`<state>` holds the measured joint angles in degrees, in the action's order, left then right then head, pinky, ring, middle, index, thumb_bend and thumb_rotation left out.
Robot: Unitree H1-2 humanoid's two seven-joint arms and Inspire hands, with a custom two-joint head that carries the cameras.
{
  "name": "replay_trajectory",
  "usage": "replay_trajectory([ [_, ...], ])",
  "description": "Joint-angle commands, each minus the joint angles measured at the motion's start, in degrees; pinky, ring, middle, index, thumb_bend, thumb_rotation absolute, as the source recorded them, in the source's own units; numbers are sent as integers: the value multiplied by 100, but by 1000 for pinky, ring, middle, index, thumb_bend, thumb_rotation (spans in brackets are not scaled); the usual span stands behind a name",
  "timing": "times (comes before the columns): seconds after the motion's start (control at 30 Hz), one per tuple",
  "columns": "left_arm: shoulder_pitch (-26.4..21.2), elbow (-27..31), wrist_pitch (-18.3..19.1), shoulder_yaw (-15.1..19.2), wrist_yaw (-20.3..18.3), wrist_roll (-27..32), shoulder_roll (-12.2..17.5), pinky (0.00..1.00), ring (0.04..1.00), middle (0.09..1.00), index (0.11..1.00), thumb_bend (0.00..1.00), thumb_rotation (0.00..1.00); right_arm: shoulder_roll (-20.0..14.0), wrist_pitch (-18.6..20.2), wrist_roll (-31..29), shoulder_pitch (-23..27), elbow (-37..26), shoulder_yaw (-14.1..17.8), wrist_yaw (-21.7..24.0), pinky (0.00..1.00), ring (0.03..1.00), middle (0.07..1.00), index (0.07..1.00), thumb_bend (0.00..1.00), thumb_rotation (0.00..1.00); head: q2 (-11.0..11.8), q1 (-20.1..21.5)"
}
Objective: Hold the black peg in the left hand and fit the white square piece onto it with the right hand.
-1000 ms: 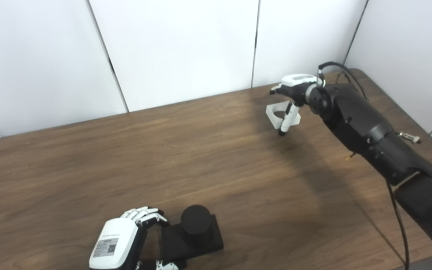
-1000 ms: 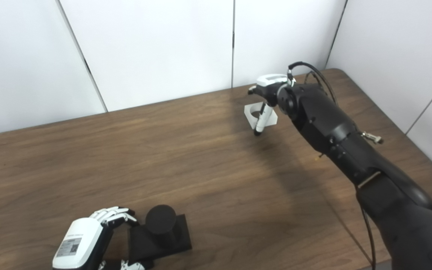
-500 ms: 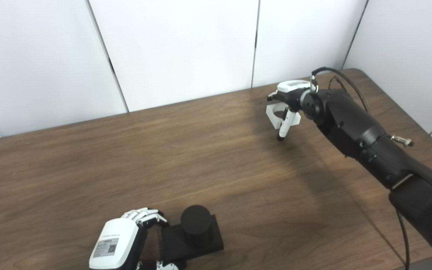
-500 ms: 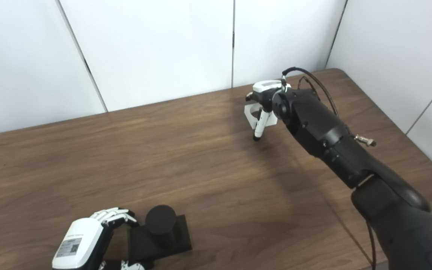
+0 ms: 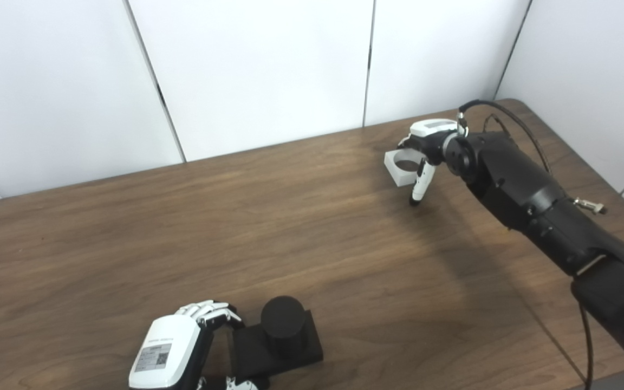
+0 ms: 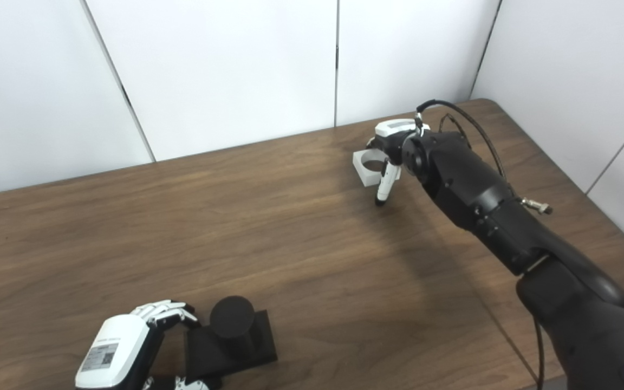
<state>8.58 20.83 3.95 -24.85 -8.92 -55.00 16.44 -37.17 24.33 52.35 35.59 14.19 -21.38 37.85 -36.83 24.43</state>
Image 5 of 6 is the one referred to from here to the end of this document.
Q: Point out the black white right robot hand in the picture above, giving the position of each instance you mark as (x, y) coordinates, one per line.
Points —
(434, 130)

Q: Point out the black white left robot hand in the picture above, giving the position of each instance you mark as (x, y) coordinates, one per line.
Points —
(168, 346)

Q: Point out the white square piece with hole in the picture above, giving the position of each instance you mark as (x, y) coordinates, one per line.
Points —
(396, 174)

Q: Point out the black cylinder peg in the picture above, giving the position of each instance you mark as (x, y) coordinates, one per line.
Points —
(282, 325)

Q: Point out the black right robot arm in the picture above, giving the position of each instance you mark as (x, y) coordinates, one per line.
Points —
(523, 189)

